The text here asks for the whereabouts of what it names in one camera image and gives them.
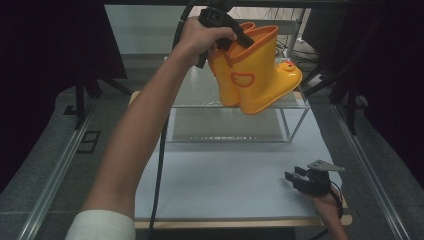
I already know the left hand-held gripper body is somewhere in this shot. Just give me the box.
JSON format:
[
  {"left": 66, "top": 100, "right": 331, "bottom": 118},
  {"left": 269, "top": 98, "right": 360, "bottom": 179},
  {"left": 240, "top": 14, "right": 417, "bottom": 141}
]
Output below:
[{"left": 194, "top": 0, "right": 242, "bottom": 70}]

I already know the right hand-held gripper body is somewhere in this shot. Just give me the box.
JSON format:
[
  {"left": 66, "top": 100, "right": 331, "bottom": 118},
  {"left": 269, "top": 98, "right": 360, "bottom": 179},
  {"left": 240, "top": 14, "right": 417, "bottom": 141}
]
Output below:
[{"left": 295, "top": 159, "right": 347, "bottom": 197}]

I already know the yellow rubber rain boot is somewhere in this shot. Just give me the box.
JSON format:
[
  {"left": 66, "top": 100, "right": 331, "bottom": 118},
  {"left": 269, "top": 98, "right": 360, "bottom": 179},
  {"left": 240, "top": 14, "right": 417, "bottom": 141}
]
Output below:
[
  {"left": 225, "top": 24, "right": 304, "bottom": 116},
  {"left": 207, "top": 21, "right": 258, "bottom": 108}
]

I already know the two-tier metal shoe rack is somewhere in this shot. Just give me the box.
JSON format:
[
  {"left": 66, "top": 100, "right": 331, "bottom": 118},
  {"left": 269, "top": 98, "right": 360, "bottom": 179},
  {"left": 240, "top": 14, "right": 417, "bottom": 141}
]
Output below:
[{"left": 162, "top": 56, "right": 312, "bottom": 145}]

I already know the person's right hand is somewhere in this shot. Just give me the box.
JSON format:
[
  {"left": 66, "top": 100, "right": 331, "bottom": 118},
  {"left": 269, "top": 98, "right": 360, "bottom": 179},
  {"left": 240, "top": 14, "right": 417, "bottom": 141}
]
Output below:
[{"left": 304, "top": 186, "right": 345, "bottom": 218}]

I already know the person's left hand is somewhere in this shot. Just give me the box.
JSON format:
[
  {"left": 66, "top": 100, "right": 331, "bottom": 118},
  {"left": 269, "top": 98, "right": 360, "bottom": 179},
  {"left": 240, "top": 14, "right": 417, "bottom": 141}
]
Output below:
[{"left": 176, "top": 15, "right": 238, "bottom": 70}]

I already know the white table mat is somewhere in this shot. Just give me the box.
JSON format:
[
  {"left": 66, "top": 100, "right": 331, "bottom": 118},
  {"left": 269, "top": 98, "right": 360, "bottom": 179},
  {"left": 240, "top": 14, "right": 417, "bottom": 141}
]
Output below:
[{"left": 134, "top": 97, "right": 344, "bottom": 222}]

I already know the white panel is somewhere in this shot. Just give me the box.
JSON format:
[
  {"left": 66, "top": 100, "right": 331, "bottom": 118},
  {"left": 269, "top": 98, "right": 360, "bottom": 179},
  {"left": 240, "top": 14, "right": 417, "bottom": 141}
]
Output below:
[{"left": 104, "top": 4, "right": 195, "bottom": 56}]

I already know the wooden table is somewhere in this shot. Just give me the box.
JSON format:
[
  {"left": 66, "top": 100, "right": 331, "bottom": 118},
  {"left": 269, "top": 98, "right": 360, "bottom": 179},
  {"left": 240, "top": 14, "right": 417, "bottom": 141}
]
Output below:
[{"left": 128, "top": 90, "right": 354, "bottom": 231}]

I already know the dark monitor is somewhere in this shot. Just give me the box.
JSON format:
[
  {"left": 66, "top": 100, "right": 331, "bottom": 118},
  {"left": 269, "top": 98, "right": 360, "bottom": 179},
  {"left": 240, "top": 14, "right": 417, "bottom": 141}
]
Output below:
[{"left": 301, "top": 7, "right": 349, "bottom": 58}]

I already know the black stand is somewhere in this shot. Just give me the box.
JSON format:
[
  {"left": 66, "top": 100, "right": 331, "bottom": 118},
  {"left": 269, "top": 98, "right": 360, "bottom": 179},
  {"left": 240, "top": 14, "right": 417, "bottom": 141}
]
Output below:
[
  {"left": 299, "top": 46, "right": 371, "bottom": 136},
  {"left": 62, "top": 56, "right": 132, "bottom": 132}
]

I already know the black floor plate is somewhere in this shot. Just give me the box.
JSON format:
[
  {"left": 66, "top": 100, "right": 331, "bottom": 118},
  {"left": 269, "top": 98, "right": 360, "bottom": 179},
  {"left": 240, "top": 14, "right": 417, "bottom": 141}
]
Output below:
[{"left": 76, "top": 130, "right": 102, "bottom": 155}]

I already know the white sleeve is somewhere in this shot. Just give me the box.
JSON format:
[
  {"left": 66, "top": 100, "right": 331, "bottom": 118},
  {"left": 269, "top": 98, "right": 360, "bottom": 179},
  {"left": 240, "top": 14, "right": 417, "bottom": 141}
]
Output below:
[{"left": 64, "top": 209, "right": 138, "bottom": 240}]

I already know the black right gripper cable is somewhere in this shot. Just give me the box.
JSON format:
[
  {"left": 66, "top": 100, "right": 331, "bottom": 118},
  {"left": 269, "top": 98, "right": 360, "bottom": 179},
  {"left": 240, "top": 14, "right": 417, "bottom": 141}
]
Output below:
[{"left": 328, "top": 185, "right": 346, "bottom": 221}]

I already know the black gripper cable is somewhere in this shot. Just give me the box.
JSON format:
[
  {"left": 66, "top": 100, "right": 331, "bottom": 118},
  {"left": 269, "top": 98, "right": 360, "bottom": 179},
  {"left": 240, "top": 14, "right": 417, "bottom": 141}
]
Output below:
[
  {"left": 146, "top": 0, "right": 198, "bottom": 240},
  {"left": 328, "top": 185, "right": 346, "bottom": 221}
]

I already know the aluminium rail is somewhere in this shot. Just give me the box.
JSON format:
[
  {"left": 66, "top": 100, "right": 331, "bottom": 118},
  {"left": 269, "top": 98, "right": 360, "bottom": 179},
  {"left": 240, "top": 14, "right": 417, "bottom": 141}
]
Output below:
[
  {"left": 332, "top": 103, "right": 412, "bottom": 240},
  {"left": 17, "top": 99, "right": 98, "bottom": 240}
]

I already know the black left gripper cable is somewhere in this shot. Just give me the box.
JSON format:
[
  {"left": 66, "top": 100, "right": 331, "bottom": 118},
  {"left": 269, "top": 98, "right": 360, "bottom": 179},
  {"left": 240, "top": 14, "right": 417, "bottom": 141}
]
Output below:
[{"left": 146, "top": 0, "right": 198, "bottom": 240}]

